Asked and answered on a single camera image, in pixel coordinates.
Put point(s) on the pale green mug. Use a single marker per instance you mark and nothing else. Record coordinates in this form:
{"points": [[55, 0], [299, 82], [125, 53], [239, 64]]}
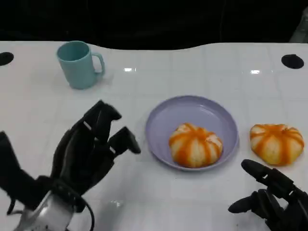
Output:
{"points": [[77, 68]]}

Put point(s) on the orange and white bread roll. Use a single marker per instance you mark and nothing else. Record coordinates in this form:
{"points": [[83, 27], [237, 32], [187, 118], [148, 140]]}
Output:
{"points": [[276, 144], [196, 145]]}

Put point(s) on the lilac plate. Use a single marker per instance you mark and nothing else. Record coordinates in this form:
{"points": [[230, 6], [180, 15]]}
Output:
{"points": [[192, 110]]}

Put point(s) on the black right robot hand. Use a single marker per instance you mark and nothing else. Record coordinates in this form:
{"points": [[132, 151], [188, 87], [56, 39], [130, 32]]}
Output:
{"points": [[286, 207]]}

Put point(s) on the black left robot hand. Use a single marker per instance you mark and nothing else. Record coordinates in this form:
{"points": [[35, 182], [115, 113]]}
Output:
{"points": [[81, 158]]}

